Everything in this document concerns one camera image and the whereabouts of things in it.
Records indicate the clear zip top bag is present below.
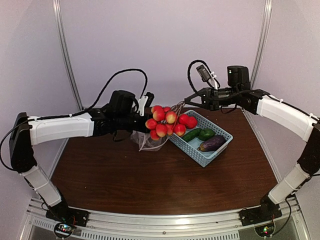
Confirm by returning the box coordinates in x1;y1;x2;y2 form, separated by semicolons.
130;131;169;152

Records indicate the left aluminium frame post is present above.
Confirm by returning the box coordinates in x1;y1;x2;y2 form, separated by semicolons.
52;0;83;110

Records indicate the left black cable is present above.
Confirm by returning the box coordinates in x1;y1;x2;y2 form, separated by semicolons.
0;68;148;171

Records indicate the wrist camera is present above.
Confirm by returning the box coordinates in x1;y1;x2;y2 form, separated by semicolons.
137;92;155;117
196;64;221;90

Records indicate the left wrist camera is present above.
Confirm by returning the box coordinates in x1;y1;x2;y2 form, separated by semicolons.
137;92;155;117

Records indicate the front aluminium rail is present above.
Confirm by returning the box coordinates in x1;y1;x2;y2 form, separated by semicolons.
24;197;308;240

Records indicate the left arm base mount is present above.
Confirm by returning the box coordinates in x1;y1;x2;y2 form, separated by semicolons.
43;197;89;240

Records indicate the black cable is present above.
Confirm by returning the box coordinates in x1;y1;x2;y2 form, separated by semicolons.
0;68;148;171
187;59;213;95

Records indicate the right black cable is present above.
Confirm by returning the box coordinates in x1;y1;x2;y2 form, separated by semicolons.
187;59;213;95

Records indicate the light blue plastic basket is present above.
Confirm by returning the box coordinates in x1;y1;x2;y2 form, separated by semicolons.
169;110;233;168

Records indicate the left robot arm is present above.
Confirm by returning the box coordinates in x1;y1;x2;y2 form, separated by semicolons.
9;90;154;222

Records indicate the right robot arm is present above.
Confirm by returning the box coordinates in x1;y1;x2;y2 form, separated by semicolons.
184;65;320;221

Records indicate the right aluminium frame post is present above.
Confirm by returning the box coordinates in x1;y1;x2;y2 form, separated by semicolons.
250;0;273;88

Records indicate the green toy cucumber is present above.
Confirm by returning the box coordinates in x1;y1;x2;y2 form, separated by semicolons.
182;128;202;143

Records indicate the purple toy eggplant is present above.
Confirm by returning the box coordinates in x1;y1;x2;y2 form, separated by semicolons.
197;135;226;152

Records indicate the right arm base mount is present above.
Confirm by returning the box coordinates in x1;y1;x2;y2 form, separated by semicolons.
239;195;282;238

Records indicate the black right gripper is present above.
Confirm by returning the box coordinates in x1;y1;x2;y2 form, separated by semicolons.
185;86;241;111

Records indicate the green toy avocado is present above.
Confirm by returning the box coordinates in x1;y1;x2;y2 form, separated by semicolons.
197;128;216;141

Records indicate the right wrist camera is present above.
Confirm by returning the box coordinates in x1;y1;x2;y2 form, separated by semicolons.
196;64;221;90

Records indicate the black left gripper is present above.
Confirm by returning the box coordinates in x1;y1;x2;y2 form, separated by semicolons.
115;112;161;133

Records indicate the aluminium frame post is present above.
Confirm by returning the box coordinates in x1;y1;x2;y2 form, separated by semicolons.
52;0;83;110
250;0;273;88

